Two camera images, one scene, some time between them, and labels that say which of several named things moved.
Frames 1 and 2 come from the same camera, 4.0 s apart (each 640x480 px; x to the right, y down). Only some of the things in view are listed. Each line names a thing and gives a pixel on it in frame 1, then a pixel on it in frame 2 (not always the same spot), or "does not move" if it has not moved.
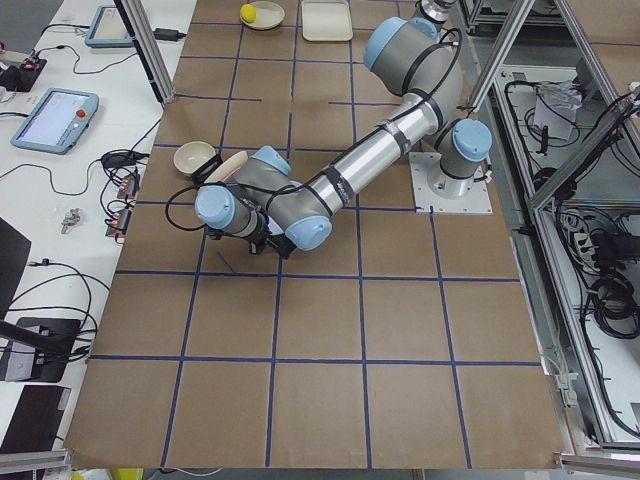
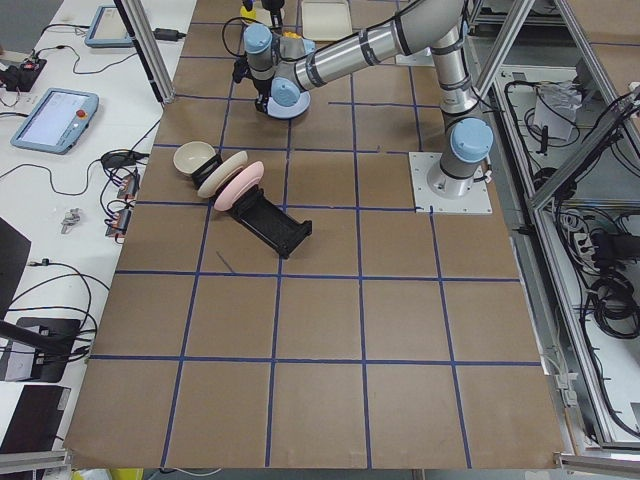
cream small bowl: x=189 y=157 does not move
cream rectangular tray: x=326 y=20 does not move
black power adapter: x=168 y=34 does not move
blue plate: x=273 y=227 to x=287 y=100
